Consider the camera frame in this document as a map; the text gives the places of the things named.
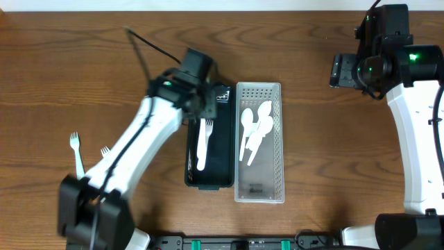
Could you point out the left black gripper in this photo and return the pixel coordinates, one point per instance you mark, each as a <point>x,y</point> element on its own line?
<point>203,105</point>

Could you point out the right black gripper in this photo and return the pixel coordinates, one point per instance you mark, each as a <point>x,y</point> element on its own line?
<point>340,71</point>

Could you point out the white plastic spoon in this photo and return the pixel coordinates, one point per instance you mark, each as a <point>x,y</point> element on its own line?
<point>256,138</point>
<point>247,123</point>

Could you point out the white plastic spoon diagonal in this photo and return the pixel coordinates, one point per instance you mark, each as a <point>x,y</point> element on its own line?
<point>263,112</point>

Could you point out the white plastic utensil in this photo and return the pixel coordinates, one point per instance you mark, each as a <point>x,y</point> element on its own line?
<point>105,151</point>

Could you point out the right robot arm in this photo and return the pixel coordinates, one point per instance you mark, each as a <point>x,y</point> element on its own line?
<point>389,65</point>

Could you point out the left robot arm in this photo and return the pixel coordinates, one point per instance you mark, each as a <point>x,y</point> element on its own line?
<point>93,210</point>

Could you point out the black plastic basket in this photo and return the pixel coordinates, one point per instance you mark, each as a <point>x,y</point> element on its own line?
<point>219,167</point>

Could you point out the clear plastic basket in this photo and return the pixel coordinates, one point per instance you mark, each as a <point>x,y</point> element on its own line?
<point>263,180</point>

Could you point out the black mounting rail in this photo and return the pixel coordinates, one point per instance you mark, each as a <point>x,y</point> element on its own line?
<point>305,239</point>

